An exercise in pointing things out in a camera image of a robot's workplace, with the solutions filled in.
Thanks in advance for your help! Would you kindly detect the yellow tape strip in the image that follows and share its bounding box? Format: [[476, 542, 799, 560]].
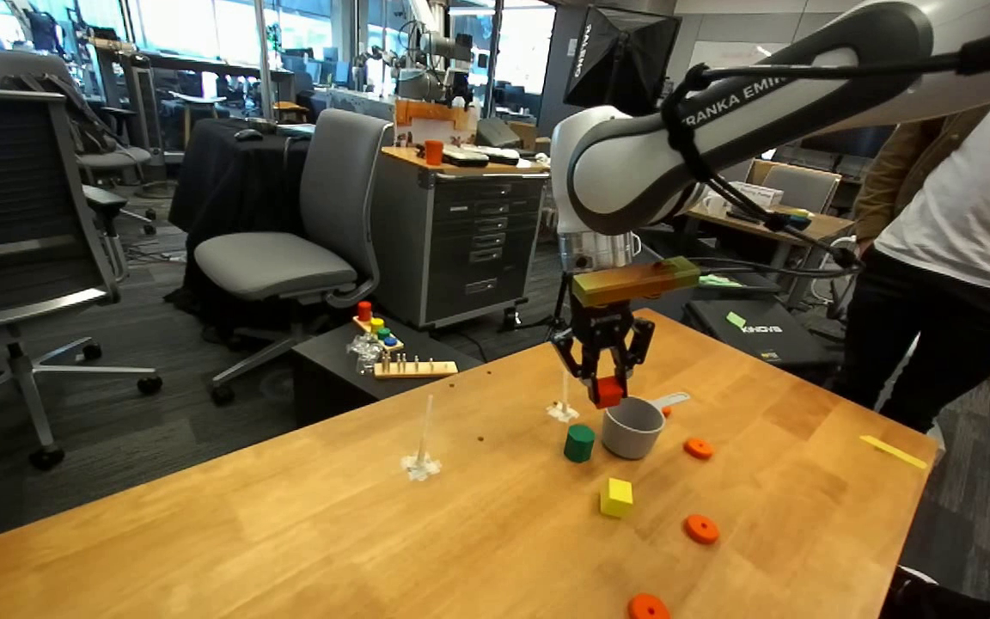
[[856, 431, 933, 476]]

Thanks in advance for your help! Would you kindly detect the black bag with green sticker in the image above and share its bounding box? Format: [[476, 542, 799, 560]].
[[680, 294, 854, 373]]

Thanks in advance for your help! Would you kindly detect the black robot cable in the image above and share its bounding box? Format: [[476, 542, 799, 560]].
[[656, 20, 990, 270]]

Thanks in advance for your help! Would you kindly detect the crumpled clear plastic bag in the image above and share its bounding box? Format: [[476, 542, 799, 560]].
[[344, 339, 390, 376]]

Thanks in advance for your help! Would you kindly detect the low black side table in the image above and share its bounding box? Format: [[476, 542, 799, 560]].
[[286, 324, 490, 423]]

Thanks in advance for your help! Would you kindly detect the clear plastic peg stand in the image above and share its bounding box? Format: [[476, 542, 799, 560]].
[[547, 355, 581, 426]]

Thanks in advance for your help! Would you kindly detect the black mesh office chair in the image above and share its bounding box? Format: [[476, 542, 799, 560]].
[[0, 83, 164, 476]]

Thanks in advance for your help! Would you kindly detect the yellow cube block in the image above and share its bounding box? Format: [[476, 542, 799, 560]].
[[600, 476, 639, 523]]

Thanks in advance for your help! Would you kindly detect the wooden background desk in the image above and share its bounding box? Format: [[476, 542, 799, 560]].
[[688, 202, 854, 248]]

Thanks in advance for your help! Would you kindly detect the black softbox shade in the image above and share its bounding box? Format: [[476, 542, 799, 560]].
[[561, 11, 686, 116]]

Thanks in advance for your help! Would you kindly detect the wooden peg bar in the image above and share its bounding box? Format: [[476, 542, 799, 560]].
[[367, 355, 461, 381]]

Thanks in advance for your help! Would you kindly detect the person in white shirt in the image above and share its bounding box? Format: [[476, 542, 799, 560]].
[[836, 83, 990, 433]]

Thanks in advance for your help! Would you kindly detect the gray pot with handle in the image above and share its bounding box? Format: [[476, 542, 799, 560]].
[[600, 389, 696, 464]]

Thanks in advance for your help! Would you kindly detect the green cylinder block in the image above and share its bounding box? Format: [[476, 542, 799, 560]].
[[561, 423, 600, 469]]

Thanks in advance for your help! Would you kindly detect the gray drawer cabinet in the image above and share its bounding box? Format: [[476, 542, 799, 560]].
[[367, 144, 554, 339]]

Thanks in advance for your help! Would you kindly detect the orange box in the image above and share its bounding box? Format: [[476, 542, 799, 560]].
[[391, 97, 483, 149]]

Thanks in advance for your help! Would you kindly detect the person in brown jacket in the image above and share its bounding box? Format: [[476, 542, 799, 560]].
[[854, 109, 988, 248]]

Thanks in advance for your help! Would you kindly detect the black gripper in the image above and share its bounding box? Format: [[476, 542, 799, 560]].
[[551, 302, 656, 389]]

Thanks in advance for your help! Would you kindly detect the colourful stacking toy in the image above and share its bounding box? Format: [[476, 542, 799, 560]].
[[351, 299, 406, 357]]

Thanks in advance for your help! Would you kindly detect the gray office chair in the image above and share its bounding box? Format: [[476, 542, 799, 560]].
[[191, 106, 399, 406]]

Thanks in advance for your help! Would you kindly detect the clear wine glass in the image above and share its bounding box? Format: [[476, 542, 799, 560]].
[[399, 399, 444, 487]]

